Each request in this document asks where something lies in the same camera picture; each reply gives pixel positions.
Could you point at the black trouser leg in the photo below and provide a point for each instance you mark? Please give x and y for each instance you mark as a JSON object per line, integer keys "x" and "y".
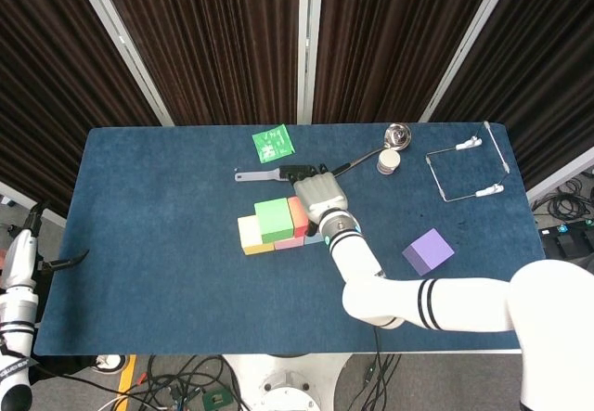
{"x": 60, "y": 364}

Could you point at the light blue foam cube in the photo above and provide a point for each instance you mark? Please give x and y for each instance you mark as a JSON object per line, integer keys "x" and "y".
{"x": 313, "y": 240}

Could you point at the thin white rod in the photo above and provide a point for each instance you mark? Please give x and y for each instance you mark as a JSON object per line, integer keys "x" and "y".
{"x": 497, "y": 149}

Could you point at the pink foam cube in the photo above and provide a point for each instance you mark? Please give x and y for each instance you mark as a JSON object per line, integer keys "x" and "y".
{"x": 287, "y": 243}

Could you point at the dark brown curtain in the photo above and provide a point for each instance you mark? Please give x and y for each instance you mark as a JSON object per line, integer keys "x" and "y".
{"x": 394, "y": 40}
{"x": 547, "y": 68}
{"x": 55, "y": 81}
{"x": 209, "y": 40}

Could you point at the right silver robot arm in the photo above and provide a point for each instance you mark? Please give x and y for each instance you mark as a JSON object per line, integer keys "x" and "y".
{"x": 441, "y": 304}

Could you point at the green foil sachet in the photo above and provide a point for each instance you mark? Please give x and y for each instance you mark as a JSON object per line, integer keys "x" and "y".
{"x": 274, "y": 144}

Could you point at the white partition post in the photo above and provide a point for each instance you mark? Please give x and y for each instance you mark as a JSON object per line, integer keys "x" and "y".
{"x": 125, "y": 44}
{"x": 308, "y": 40}
{"x": 468, "y": 44}

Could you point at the yellow foam cube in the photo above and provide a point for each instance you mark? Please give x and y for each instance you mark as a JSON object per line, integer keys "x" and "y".
{"x": 248, "y": 232}

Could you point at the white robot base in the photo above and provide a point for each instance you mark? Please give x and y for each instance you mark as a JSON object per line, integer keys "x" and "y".
{"x": 287, "y": 383}

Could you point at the green foam cube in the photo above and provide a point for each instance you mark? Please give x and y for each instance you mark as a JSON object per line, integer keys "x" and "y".
{"x": 274, "y": 218}

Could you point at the purple foam cube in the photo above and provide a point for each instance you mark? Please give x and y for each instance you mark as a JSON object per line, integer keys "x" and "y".
{"x": 429, "y": 251}

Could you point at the yellow floor tape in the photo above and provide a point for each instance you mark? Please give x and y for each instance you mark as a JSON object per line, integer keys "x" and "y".
{"x": 126, "y": 378}

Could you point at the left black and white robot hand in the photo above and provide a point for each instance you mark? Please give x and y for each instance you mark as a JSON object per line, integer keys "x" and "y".
{"x": 21, "y": 260}

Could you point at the black device box with lights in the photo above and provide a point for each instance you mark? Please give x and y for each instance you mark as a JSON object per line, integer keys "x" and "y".
{"x": 566, "y": 241}

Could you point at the red foam cube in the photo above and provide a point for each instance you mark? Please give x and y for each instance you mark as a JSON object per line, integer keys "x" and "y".
{"x": 298, "y": 216}

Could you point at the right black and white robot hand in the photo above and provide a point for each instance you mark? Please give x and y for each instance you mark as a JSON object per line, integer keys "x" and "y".
{"x": 320, "y": 193}

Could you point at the blue fabric table cover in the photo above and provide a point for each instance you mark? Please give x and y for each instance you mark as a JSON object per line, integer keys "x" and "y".
{"x": 185, "y": 299}

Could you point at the small white jar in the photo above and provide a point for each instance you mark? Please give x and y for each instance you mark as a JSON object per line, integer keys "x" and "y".
{"x": 388, "y": 162}

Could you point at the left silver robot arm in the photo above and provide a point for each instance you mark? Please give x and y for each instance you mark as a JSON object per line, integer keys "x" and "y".
{"x": 16, "y": 346}

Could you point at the white plastic clip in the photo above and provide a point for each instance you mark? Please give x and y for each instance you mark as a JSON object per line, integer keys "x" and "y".
{"x": 489, "y": 191}
{"x": 468, "y": 144}

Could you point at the white partition rail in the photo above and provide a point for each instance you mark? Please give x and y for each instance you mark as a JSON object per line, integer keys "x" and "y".
{"x": 561, "y": 176}
{"x": 23, "y": 197}

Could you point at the black and white sneaker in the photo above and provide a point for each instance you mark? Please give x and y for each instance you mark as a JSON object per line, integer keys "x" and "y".
{"x": 109, "y": 363}

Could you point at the grey brush with black bristles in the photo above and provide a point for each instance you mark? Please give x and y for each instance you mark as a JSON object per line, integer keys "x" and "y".
{"x": 255, "y": 176}

